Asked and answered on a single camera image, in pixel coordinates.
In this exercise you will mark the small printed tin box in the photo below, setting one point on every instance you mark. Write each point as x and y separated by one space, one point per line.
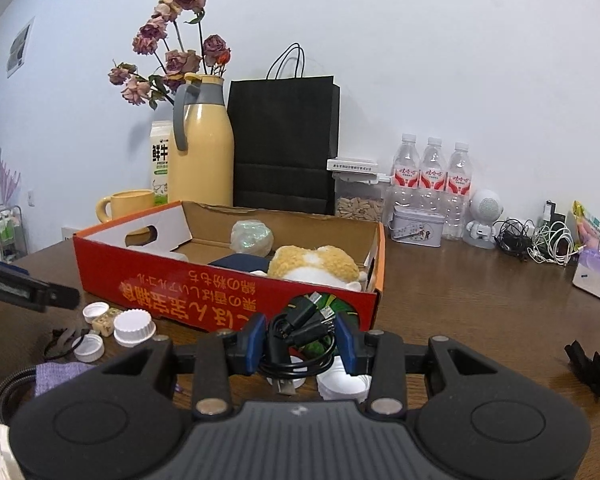
415 230

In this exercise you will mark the metal storage rack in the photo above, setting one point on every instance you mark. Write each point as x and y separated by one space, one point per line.
2 235

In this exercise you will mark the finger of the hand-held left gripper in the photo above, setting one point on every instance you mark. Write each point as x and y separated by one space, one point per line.
40 292

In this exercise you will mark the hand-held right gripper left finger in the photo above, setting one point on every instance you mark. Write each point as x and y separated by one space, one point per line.
254 342

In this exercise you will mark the yellow white plush hamster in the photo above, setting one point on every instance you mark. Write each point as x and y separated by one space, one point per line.
310 262

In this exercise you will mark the white milk carton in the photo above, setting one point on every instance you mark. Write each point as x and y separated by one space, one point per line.
160 160

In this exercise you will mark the black cloth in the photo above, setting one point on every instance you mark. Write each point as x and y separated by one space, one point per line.
597 370

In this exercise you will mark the yellow mug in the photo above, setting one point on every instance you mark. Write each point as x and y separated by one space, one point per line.
130 205

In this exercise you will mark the clear water bottle red label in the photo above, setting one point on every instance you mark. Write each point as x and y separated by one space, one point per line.
433 172
457 180
406 170

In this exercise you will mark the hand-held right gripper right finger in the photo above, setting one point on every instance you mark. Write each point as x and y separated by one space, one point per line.
344 345

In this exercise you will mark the clear plastic wrap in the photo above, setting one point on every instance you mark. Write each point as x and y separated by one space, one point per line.
252 237

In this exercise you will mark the yellow thermos jug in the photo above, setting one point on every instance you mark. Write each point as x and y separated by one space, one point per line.
205 160

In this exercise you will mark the white wall socket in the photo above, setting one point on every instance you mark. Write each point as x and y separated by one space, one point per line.
72 232

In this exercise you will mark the small white bottle cap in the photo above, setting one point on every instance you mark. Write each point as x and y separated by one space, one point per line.
96 311
345 384
87 349

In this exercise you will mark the navy zip pouch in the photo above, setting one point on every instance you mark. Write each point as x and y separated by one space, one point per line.
240 262

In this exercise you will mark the white robot-shaped speaker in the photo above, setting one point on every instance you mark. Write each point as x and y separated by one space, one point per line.
485 207

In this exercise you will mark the purple coral ornament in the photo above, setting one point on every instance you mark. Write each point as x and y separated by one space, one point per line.
9 185

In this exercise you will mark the clear seed container white lid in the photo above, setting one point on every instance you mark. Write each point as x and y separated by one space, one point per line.
357 205

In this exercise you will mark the black paper bag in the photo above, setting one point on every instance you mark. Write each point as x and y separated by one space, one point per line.
285 135

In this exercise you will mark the beige patterned cube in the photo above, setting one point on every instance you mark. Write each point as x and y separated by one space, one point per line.
104 324

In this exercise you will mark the dried pink rose bouquet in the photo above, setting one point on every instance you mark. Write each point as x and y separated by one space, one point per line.
182 60

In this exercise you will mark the red cardboard box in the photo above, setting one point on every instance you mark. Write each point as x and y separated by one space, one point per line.
180 295

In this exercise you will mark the large white ribbed lid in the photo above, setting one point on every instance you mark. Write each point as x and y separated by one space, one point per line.
134 329

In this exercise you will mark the colourful snack bag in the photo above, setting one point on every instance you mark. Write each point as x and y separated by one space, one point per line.
592 225

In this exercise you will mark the small wall switch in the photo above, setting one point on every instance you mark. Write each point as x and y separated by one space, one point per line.
31 197

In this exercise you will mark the wall poster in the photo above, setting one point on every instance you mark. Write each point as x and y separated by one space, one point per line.
19 47

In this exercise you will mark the purple tissue pack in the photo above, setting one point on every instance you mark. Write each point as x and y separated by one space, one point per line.
597 272

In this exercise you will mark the purple woven cloth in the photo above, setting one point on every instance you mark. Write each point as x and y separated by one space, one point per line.
60 375

